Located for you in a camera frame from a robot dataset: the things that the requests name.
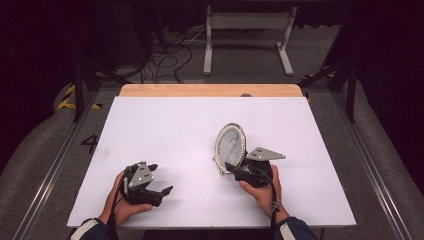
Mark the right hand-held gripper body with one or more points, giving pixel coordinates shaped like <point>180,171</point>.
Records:
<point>258,170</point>

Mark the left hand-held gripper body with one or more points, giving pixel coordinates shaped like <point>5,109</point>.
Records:
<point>140,180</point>

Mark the oval silver photo frame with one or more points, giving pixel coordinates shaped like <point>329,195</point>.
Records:
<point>230,148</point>

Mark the person's right hand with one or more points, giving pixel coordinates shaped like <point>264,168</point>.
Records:
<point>265,200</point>

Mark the person's left hand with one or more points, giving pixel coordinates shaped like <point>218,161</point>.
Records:
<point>125,211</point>

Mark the white board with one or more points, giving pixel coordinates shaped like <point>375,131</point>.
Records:
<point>186,140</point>

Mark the wooden table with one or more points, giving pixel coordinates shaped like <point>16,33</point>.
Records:
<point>206,90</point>

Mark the black metal stand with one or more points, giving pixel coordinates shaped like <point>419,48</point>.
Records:
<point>79,90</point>
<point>350,93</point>

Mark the yellow black floor tape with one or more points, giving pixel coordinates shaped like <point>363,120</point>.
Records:
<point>68,96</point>

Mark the aluminium floor rail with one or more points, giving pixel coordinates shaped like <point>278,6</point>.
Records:
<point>56,166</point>
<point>373,173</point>

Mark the white metal desk frame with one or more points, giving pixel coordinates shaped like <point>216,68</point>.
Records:
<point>248,21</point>

